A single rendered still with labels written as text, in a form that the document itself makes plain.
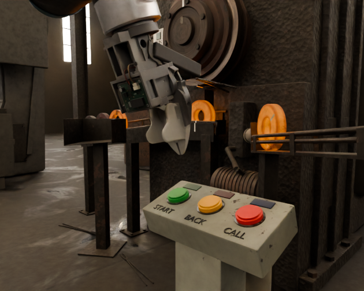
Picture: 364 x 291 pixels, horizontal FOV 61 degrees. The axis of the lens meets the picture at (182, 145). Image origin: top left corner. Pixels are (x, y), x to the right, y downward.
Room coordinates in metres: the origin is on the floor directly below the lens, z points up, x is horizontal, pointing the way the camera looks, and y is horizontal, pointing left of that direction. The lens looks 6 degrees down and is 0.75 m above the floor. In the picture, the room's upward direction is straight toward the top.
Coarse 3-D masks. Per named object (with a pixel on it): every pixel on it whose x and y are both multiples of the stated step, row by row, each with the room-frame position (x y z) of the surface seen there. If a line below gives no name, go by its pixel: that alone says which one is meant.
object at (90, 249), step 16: (64, 128) 1.57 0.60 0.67; (80, 128) 1.73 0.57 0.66; (96, 128) 1.75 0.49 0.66; (112, 128) 1.53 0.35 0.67; (64, 144) 1.56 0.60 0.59; (80, 144) 1.55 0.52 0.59; (96, 144) 1.61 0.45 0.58; (96, 160) 1.61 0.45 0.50; (96, 176) 1.61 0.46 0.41; (96, 192) 1.61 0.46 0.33; (96, 208) 1.61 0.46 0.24; (96, 224) 1.61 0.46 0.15; (96, 240) 1.61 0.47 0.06; (112, 240) 1.72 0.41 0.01; (96, 256) 1.54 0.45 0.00; (112, 256) 1.52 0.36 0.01
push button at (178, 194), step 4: (176, 188) 0.56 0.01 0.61; (180, 188) 0.55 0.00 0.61; (184, 188) 0.55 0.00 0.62; (172, 192) 0.55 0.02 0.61; (176, 192) 0.54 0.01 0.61; (180, 192) 0.54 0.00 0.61; (184, 192) 0.53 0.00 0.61; (188, 192) 0.54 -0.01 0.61; (168, 196) 0.54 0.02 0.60; (172, 196) 0.53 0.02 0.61; (176, 196) 0.53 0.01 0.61; (180, 196) 0.53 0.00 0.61; (184, 196) 0.53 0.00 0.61; (168, 200) 0.54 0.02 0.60; (172, 200) 0.53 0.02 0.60; (176, 200) 0.52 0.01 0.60; (180, 200) 0.52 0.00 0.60
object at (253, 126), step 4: (252, 124) 1.09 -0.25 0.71; (256, 124) 1.09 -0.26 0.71; (252, 128) 1.09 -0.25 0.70; (256, 128) 1.09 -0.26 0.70; (252, 132) 1.09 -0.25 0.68; (256, 132) 1.09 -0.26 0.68; (252, 144) 1.08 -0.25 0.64; (260, 144) 1.09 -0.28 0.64; (252, 148) 1.08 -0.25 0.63; (260, 148) 1.09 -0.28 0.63
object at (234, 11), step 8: (176, 0) 1.56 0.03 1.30; (232, 0) 1.32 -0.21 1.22; (232, 8) 1.32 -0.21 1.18; (240, 8) 1.35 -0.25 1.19; (232, 16) 1.32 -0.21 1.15; (240, 16) 1.34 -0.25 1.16; (232, 24) 1.32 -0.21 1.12; (240, 24) 1.33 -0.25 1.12; (232, 32) 1.32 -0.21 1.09; (240, 32) 1.33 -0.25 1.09; (232, 40) 1.32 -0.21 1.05; (240, 40) 1.34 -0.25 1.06; (232, 48) 1.32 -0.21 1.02; (240, 48) 1.36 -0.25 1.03; (224, 56) 1.35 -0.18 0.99; (232, 56) 1.35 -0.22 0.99; (224, 64) 1.35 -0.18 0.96; (232, 64) 1.39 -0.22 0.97; (216, 72) 1.38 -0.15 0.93; (224, 72) 1.41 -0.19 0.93; (192, 80) 1.48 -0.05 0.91; (216, 80) 1.46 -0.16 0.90
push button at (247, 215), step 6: (240, 210) 0.44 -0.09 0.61; (246, 210) 0.44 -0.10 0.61; (252, 210) 0.43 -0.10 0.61; (258, 210) 0.43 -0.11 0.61; (240, 216) 0.43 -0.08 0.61; (246, 216) 0.43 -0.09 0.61; (252, 216) 0.42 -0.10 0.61; (258, 216) 0.42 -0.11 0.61; (240, 222) 0.42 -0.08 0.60; (246, 222) 0.42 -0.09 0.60; (252, 222) 0.42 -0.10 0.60
